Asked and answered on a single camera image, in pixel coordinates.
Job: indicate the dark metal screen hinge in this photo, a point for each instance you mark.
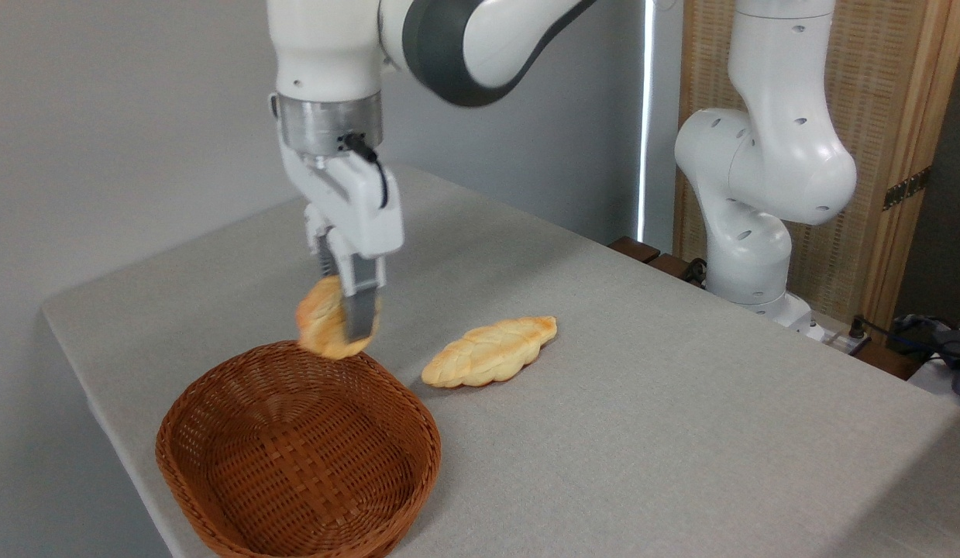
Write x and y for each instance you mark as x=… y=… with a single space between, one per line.
x=906 y=188

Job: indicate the round golden bread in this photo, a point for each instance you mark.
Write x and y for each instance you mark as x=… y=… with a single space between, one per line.
x=323 y=318

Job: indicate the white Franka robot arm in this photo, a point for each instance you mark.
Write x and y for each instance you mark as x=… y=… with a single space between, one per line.
x=774 y=155

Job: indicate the brown wicker basket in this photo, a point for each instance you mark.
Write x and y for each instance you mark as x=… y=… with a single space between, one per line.
x=294 y=457

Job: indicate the long braided bread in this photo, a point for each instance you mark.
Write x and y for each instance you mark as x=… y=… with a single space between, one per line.
x=487 y=353

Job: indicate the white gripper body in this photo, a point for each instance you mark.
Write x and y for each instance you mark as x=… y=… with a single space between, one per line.
x=363 y=209

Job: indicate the dark brown wooden slat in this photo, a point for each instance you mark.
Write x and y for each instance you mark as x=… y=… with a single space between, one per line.
x=670 y=266
x=633 y=249

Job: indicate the white power strip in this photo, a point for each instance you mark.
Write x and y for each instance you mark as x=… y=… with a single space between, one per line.
x=832 y=337

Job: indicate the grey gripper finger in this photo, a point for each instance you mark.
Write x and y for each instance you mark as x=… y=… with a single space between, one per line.
x=359 y=306
x=323 y=252

